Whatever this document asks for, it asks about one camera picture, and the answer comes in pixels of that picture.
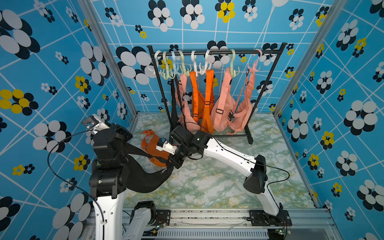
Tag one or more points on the pink hook rightmost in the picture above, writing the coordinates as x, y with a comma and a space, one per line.
255, 67

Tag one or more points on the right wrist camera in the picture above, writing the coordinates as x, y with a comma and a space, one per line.
164, 145

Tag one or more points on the aluminium corner post left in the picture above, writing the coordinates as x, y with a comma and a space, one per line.
87, 8

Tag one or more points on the pink bag right large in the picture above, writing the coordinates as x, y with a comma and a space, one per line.
223, 108

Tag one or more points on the aluminium corner post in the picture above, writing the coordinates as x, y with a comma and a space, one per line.
87, 8
332, 16

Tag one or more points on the black bag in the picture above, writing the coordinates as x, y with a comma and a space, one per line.
139, 180

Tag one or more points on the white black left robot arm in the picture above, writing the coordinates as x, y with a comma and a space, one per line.
113, 172

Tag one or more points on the white hook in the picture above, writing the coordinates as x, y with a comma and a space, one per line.
207, 65
195, 67
154, 66

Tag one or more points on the black clothes rack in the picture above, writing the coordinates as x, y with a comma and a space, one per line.
263, 84

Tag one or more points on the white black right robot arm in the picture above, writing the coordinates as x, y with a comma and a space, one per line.
253, 168

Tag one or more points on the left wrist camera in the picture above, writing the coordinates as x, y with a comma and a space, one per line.
94, 124

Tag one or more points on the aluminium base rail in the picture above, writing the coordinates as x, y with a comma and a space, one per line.
237, 224

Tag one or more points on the green hook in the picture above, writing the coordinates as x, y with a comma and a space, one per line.
233, 72
167, 73
184, 71

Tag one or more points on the pink bag rightmost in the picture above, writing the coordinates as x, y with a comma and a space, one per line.
243, 107

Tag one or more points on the pink bag left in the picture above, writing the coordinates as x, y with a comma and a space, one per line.
183, 99

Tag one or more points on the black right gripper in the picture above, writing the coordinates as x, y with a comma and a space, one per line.
177, 163

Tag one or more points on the light blue hook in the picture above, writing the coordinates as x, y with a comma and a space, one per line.
174, 70

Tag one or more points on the aluminium corner post right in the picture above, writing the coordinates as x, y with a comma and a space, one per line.
332, 16

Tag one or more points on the orange bag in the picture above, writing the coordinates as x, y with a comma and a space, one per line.
202, 106
149, 143

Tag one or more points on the white hook leftmost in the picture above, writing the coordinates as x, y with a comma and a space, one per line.
154, 66

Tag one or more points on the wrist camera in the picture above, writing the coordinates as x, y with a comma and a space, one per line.
164, 145
94, 124

